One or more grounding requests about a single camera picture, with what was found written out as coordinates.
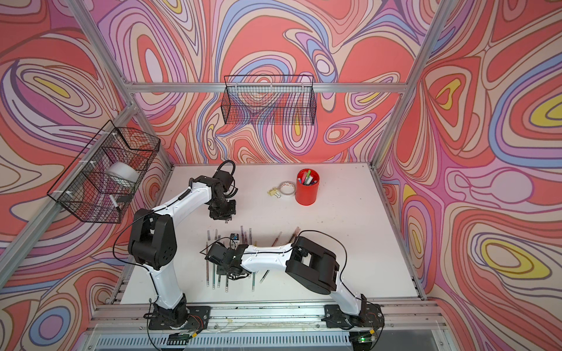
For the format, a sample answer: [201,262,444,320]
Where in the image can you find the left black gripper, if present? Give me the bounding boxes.
[210,196,237,220]

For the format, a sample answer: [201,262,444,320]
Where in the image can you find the red pencil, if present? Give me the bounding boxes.
[205,241,211,288]

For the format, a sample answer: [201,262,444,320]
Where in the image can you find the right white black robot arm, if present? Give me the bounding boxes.
[200,233,385,332]

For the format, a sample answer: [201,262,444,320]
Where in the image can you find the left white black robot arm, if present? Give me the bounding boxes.
[127,160,238,331]

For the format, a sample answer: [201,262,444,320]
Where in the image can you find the pink capped pencil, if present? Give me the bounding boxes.
[272,231,282,247]

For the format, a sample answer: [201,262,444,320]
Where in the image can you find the yellow binder clip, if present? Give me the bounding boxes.
[267,188,282,198]

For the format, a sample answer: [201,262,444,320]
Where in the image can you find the clear tape roll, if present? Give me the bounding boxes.
[278,181,297,197]

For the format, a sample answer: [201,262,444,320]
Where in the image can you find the yellow black capped pencil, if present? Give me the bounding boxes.
[288,227,300,244]

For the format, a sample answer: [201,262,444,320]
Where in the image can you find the red pen cup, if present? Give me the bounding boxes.
[295,168,320,206]

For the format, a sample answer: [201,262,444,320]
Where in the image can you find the white tape roll in basket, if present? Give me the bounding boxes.
[105,162,139,187]

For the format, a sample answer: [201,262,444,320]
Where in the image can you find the white marker in basket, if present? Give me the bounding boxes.
[109,195,121,211]

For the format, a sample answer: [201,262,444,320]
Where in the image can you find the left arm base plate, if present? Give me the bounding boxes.
[149,305,212,331]

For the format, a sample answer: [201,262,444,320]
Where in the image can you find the black wire basket rear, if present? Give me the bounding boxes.
[220,74,317,127]

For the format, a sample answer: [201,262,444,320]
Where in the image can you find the black wire basket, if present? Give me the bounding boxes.
[48,121,160,224]
[220,74,317,127]

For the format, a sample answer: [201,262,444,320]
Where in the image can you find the black wire basket left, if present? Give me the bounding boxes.
[48,121,160,224]

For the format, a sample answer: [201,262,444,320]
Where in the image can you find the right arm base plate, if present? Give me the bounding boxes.
[321,304,385,331]

